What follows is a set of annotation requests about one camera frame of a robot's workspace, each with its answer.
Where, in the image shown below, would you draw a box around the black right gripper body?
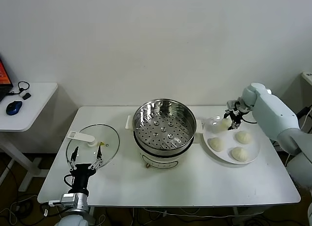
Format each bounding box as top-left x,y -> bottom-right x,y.
230,108 -> 244,122

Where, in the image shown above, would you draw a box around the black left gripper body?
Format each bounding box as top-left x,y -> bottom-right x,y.
70,163 -> 98,192

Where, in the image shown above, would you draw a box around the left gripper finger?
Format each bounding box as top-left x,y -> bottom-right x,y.
88,145 -> 103,172
66,146 -> 80,173

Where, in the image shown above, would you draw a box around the white steamed baozi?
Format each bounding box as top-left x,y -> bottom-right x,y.
209,137 -> 226,153
230,146 -> 249,163
235,130 -> 252,145
220,118 -> 232,131

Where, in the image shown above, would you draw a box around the stainless steel steamer basket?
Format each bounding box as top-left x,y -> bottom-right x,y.
133,98 -> 197,156

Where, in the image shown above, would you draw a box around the white round plate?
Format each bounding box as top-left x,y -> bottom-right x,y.
202,116 -> 261,165

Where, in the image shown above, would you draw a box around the white side table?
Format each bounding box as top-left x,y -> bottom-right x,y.
0,82 -> 59,192

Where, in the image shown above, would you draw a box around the white electric cooker pot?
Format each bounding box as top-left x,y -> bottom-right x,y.
125,115 -> 203,170

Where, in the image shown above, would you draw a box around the blue computer mouse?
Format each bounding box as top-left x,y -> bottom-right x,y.
6,101 -> 23,116

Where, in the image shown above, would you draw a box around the white desk edge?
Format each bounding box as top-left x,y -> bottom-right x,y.
301,72 -> 312,85

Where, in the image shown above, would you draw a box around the black laptop with red screen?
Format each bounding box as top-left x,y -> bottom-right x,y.
0,55 -> 14,102

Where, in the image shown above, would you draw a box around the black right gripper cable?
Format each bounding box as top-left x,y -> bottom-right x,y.
240,115 -> 258,124

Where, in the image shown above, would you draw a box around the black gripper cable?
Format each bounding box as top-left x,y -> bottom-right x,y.
240,115 -> 258,124
63,174 -> 75,188

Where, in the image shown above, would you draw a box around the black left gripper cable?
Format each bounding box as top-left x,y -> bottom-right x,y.
63,174 -> 75,188

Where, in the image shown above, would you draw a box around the glass lid with white handle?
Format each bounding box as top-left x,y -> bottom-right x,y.
66,123 -> 120,168

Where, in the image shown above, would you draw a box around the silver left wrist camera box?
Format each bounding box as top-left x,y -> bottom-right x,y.
48,193 -> 77,207

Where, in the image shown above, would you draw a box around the black cable with adapter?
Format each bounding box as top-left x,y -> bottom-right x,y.
272,106 -> 312,151

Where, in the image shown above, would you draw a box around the white hanging cable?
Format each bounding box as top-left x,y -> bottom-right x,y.
284,115 -> 308,167

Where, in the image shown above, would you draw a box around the black floor cable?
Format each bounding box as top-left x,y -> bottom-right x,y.
0,160 -> 15,186

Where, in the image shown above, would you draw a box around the floor cable tangle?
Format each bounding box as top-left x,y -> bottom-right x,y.
0,194 -> 47,226

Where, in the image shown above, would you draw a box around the black earphone cable loop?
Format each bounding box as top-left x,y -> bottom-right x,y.
6,81 -> 31,97

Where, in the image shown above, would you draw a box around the cables under work table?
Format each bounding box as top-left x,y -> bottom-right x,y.
97,207 -> 242,226

